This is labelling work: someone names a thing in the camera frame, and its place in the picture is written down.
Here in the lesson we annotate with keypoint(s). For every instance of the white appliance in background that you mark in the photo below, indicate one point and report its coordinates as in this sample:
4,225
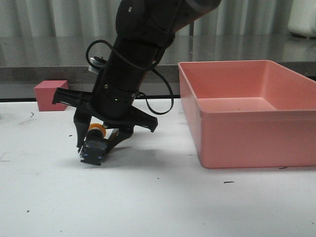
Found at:
302,18

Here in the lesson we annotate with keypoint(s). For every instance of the yellow push button switch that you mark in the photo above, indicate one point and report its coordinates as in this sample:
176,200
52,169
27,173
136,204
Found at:
95,145

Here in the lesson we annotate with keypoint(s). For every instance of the pink cube block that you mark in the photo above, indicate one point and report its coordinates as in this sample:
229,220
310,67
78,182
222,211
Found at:
44,93

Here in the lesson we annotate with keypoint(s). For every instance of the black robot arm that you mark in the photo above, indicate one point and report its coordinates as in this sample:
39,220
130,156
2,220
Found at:
145,29

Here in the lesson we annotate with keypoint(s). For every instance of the pink plastic bin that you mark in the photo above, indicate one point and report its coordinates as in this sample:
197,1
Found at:
254,113

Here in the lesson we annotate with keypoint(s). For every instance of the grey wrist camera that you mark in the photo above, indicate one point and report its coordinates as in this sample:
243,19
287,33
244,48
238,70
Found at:
97,62

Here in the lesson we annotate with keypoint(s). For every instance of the grey counter shelf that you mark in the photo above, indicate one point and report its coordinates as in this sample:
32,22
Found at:
25,62

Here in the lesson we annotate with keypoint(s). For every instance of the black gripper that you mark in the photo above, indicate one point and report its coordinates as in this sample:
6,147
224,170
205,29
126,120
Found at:
109,103

